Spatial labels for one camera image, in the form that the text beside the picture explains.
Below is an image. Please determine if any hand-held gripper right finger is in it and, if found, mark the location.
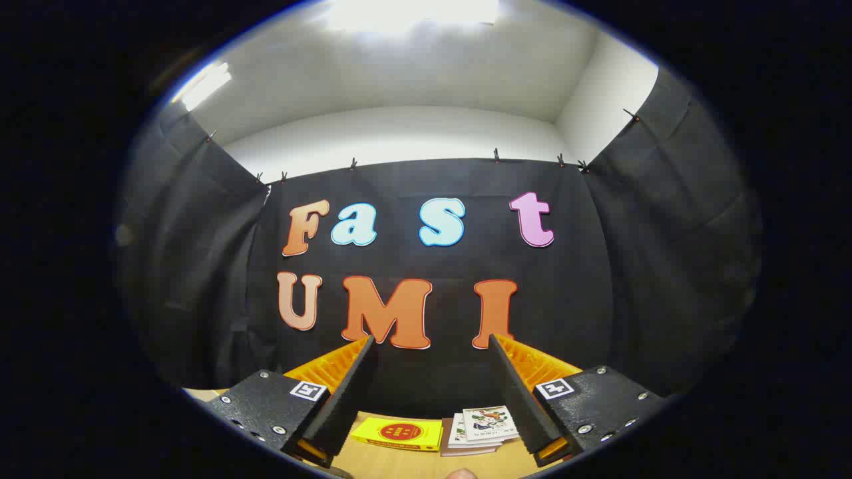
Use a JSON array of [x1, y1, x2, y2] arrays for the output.
[[488, 333, 670, 468]]

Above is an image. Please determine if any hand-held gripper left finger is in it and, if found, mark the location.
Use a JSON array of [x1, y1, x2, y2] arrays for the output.
[[200, 335, 377, 470]]

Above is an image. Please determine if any yellow book with red circle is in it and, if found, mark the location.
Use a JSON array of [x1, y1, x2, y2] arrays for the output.
[[350, 416, 444, 452]]

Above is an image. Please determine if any black backdrop cloth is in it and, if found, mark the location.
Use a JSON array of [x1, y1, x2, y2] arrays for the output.
[[113, 67, 763, 420]]

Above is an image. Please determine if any row of black cloth clips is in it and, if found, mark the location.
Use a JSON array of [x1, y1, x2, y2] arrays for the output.
[[206, 108, 641, 184]]

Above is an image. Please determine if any ceiling light panel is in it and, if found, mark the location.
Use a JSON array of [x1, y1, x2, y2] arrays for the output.
[[326, 0, 500, 33], [174, 61, 232, 112]]

